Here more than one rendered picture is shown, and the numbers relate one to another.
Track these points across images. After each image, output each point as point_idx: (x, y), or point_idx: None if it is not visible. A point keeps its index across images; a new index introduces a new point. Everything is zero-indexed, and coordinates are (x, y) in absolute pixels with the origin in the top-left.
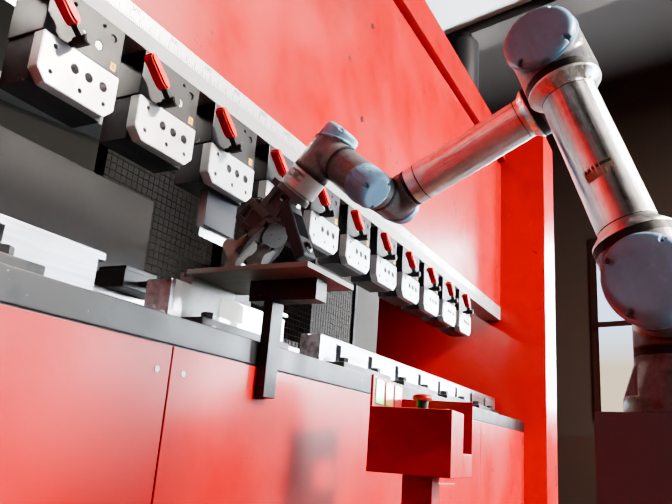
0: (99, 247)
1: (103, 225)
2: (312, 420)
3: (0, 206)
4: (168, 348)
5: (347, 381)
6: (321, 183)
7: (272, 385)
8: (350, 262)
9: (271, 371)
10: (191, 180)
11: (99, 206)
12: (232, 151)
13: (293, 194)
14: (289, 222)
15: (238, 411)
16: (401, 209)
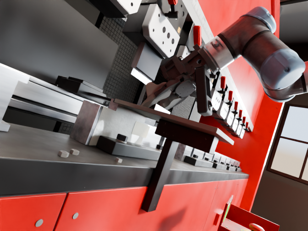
0: (83, 63)
1: (88, 51)
2: (174, 207)
3: (22, 24)
4: (60, 197)
5: (198, 178)
6: (234, 57)
7: (156, 201)
8: (212, 104)
9: (158, 192)
10: (134, 31)
11: (87, 40)
12: (170, 16)
13: (210, 61)
14: (200, 82)
15: (125, 224)
16: (288, 93)
